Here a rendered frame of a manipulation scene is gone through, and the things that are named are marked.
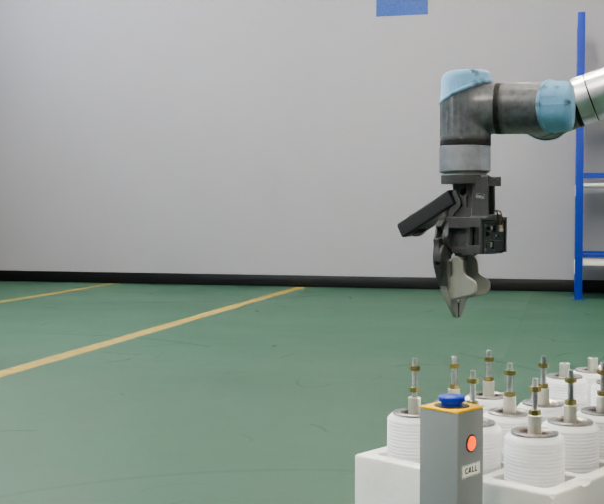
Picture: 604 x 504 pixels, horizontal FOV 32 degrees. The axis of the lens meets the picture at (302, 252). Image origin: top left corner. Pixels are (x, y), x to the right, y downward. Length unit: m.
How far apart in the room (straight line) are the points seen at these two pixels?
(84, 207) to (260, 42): 2.02
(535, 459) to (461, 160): 0.49
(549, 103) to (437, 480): 0.58
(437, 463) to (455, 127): 0.50
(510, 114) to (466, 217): 0.16
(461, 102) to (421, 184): 6.55
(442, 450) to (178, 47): 7.28
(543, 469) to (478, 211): 0.43
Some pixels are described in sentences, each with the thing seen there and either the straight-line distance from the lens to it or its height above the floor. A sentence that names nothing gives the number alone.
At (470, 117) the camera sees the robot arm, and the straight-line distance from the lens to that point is 1.54.
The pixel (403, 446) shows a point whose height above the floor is 0.20.
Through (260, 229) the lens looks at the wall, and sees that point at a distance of 8.35.
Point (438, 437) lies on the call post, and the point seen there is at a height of 0.27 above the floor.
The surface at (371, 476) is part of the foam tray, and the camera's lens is 1.86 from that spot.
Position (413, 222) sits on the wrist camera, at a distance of 1.60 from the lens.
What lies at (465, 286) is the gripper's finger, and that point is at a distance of 1.55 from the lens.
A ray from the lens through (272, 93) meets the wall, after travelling 8.38.
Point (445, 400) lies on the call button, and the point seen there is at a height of 0.33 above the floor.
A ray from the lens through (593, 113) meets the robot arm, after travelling 1.66.
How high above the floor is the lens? 0.61
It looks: 2 degrees down
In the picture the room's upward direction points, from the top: straight up
